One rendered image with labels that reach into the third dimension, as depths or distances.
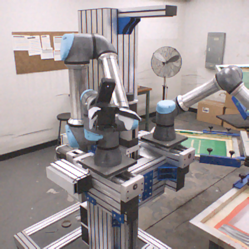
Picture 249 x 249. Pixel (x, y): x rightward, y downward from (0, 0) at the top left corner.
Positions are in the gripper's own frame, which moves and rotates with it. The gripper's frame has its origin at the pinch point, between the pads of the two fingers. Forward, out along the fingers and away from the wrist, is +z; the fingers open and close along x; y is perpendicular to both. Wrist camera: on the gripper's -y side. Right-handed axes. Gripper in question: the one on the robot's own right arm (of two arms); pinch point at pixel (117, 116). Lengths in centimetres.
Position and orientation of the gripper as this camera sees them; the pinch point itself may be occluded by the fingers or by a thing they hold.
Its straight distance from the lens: 78.5
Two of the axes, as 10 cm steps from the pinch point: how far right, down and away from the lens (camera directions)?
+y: -1.3, 9.6, 2.7
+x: -9.3, -0.3, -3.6
